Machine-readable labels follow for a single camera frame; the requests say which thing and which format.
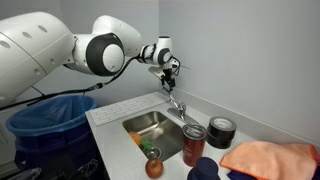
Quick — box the coral red cloth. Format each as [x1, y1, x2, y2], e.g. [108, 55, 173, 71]
[309, 144, 320, 164]

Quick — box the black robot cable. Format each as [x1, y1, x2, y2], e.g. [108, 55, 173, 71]
[0, 56, 141, 113]

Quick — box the navy recycling bin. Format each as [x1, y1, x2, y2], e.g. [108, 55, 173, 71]
[13, 129, 111, 180]

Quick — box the navy blue bottle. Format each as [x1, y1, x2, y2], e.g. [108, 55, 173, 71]
[186, 156, 221, 180]

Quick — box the stainless steel sink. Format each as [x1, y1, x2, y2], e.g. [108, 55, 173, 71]
[121, 110, 184, 163]

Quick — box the blue cloth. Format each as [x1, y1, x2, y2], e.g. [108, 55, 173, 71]
[226, 169, 258, 180]

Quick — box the black duct tape roll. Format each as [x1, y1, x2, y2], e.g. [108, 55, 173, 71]
[208, 116, 238, 139]
[206, 131, 234, 150]

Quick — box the blue trash bag liner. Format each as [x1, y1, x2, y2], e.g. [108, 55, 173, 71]
[5, 94, 98, 138]

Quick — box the orange cloth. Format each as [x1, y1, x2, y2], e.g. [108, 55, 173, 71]
[219, 140, 318, 180]

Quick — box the red apple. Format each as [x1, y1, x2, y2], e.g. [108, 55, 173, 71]
[145, 157, 165, 180]

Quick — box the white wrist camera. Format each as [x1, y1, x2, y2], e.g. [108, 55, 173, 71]
[148, 65, 168, 79]

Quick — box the white brick tile mat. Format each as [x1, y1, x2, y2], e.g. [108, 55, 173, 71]
[89, 91, 174, 127]

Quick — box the chrome sink faucet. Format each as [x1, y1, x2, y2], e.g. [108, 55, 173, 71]
[165, 91, 200, 127]

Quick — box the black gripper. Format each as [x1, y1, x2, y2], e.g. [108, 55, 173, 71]
[160, 68, 177, 95]

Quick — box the dark red lidded tumbler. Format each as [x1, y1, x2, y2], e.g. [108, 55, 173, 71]
[181, 123, 208, 168]

